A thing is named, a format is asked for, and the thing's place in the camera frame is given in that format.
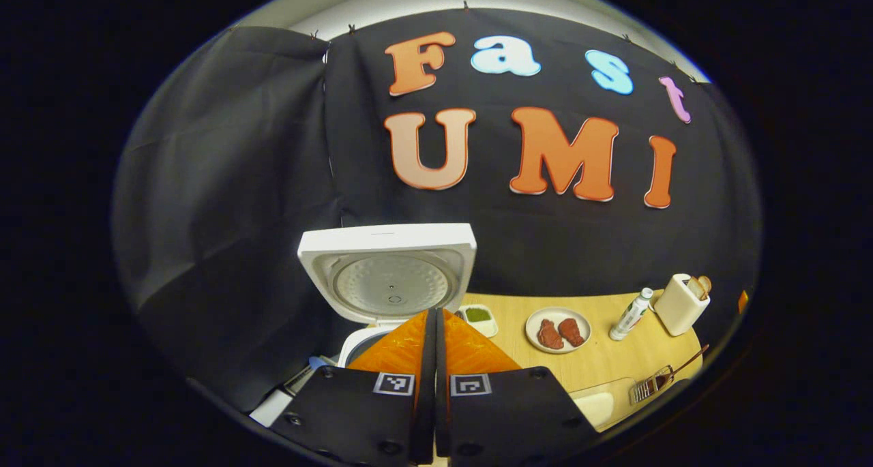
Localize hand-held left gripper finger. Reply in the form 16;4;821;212
435;308;601;467
269;308;437;466

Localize brown wooden spoon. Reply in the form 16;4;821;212
648;344;710;393

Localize white rice cooker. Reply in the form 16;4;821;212
297;223;478;369

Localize wire chopstick holder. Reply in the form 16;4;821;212
631;365;676;405

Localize white toaster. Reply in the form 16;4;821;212
653;273;711;337

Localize small white seasoning dish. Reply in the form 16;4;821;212
456;304;499;338

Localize white drink bottle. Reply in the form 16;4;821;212
608;288;654;342

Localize brown meat piece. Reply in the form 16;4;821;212
558;317;586;347
537;319;565;350

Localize round white plate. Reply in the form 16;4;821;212
525;307;592;354

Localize black backdrop cloth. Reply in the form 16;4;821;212
113;9;763;413

